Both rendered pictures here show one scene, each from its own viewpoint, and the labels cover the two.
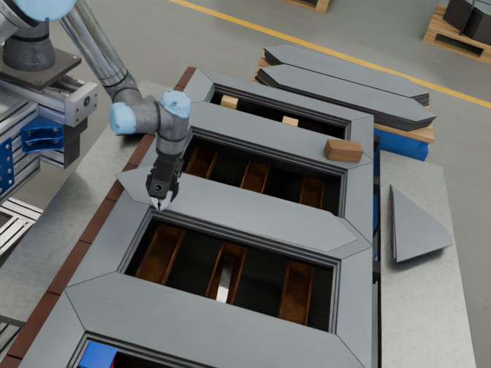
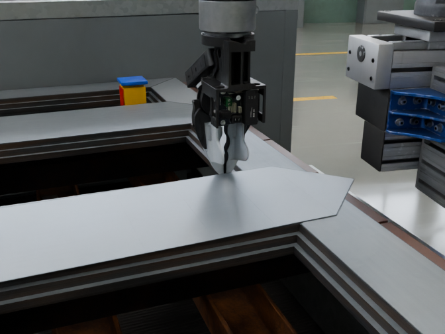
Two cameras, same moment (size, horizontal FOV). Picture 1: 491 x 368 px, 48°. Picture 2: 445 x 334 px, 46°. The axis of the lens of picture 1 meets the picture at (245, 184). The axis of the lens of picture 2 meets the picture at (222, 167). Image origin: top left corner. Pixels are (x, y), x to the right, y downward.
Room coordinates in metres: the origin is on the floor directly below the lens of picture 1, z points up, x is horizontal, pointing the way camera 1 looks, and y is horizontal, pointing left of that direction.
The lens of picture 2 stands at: (1.84, -0.06, 1.15)
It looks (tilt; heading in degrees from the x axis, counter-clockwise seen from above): 22 degrees down; 158
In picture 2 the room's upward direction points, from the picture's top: straight up
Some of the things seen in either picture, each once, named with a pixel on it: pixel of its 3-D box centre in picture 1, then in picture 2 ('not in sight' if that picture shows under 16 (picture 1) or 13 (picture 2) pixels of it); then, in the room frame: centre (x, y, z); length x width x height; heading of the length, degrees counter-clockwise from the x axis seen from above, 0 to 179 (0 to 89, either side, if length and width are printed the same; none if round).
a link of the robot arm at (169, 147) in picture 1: (169, 140); (229, 17); (1.18, 0.22, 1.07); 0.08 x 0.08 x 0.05
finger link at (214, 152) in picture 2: (168, 196); (218, 152); (1.18, 0.20, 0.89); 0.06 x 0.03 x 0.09; 178
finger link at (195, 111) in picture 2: (169, 188); (208, 118); (1.16, 0.20, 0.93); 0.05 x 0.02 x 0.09; 88
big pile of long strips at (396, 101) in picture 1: (345, 86); not in sight; (2.26, -0.32, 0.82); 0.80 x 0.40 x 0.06; 88
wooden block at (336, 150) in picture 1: (343, 150); not in sight; (1.66, -0.30, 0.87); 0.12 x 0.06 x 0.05; 106
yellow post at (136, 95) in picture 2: not in sight; (134, 124); (0.64, 0.20, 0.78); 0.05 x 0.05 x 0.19; 88
